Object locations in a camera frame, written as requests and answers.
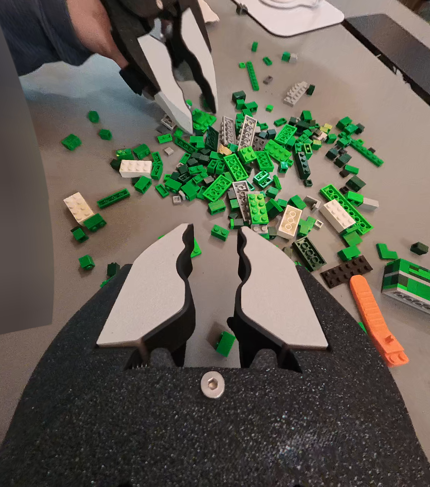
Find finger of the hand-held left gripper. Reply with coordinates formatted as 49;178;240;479
167;7;219;114
138;31;194;135

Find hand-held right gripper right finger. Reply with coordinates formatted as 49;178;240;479
227;227;330;351

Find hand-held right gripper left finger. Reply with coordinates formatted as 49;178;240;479
96;223;196;350

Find green square plate tiles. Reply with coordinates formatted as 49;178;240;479
191;109;217;134

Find pile of green toy bricks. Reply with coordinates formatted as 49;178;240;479
110;89;385;272

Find person's left forearm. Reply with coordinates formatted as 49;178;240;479
0;0;130;77

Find long narrow green plate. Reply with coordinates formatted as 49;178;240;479
350;139;384;167
245;61;260;92

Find black studded plate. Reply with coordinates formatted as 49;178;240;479
320;255;373;288

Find cream brick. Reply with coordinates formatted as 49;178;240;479
276;205;307;239

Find large white brick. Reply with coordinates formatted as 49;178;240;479
119;160;153;179
319;199;356;233

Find white mat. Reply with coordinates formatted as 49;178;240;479
243;0;345;37

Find orange brick separator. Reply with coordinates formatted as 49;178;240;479
349;275;409;368

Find short green flat plate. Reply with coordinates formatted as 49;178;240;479
97;188;131;209

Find light grey studded plate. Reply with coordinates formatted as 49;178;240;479
283;81;309;107

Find small white brick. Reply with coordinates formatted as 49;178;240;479
63;193;95;224

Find wide long green plate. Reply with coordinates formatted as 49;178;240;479
320;184;373;234

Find green and grey brick assembly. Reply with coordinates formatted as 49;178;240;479
381;258;430;317

